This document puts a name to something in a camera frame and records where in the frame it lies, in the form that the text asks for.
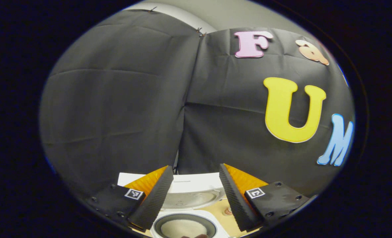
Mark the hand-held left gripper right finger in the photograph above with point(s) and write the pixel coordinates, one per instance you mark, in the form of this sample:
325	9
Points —
235	201

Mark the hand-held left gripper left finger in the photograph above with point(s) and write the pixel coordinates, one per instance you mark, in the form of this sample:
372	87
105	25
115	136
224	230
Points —
154	203

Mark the white rice cooker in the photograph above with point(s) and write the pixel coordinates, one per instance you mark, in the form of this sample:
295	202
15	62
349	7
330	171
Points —
196	188

